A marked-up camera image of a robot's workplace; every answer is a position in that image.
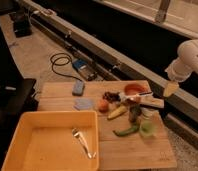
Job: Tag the orange fruit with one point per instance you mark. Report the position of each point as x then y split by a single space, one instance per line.
103 105

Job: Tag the dark purple grapes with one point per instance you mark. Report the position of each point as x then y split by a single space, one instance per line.
111 97

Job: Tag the yellow plastic tray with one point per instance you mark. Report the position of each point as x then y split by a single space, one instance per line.
43 141

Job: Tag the white handled knife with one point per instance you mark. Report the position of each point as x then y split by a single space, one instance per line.
135 97

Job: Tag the long metal rail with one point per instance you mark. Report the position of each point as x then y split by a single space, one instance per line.
128 46

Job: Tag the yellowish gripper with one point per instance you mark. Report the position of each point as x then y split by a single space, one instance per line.
170 88

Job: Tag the black box device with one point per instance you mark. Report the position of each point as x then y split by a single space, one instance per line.
21 25

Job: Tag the red bowl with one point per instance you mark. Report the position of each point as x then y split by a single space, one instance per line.
134 88

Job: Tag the blue electronic box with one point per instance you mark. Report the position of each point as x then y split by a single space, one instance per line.
84 70

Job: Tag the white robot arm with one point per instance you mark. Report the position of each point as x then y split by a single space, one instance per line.
181 68

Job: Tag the green chili pepper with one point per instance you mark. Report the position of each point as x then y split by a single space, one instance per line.
131 130

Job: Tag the silver metal fork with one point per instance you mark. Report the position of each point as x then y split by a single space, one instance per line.
79 136

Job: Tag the blue sponge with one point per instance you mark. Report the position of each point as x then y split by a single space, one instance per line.
78 88

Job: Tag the dark spice jar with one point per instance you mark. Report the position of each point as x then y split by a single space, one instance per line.
134 113

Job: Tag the green plastic cup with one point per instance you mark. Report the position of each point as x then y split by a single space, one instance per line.
147 128

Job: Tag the black chair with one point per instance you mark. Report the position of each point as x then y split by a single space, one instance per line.
15 98

